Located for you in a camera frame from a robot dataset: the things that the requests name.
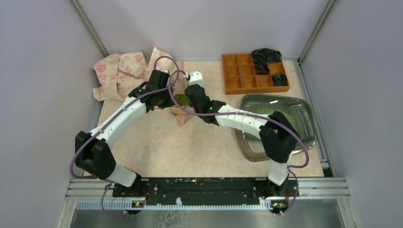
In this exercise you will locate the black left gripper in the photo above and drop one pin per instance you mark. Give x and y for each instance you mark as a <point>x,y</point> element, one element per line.
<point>169,102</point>

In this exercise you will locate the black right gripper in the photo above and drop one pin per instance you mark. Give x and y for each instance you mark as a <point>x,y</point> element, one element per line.
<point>191,105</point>

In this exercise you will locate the orange cat litter bag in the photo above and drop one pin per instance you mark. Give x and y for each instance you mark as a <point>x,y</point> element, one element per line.
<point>178,91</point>

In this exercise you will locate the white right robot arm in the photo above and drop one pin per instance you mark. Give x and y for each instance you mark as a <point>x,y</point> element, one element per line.
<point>275,132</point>

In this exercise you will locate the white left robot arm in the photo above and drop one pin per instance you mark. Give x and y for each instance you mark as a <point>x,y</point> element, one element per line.
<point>94,149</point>

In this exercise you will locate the dark green litter box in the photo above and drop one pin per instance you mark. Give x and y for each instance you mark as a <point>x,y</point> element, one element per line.
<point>297,111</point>

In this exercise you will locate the pink patterned cloth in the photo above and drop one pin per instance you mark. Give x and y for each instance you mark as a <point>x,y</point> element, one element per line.
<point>119,74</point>

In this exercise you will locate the orange compartment tray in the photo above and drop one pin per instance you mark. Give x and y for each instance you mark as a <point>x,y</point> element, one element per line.
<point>239,76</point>

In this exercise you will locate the dark cloth on tray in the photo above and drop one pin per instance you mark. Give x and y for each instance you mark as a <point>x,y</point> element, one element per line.
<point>261,58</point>

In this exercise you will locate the small dark cloth ball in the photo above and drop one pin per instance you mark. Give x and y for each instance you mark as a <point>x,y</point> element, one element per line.
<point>279,79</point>

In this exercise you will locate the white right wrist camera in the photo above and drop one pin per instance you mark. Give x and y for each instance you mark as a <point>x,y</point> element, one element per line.
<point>195,78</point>

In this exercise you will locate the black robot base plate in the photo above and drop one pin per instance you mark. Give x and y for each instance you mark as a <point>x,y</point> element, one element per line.
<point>209,194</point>

